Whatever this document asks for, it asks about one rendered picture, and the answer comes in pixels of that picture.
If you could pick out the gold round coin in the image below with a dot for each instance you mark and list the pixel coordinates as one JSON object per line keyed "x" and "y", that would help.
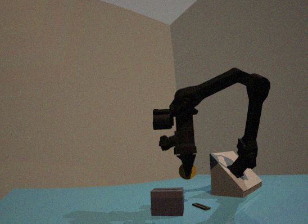
{"x": 182, "y": 173}

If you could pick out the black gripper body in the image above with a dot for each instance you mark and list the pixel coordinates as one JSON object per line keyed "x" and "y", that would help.
{"x": 186, "y": 141}

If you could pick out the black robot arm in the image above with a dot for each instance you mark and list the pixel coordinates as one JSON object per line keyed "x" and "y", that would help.
{"x": 185, "y": 99}

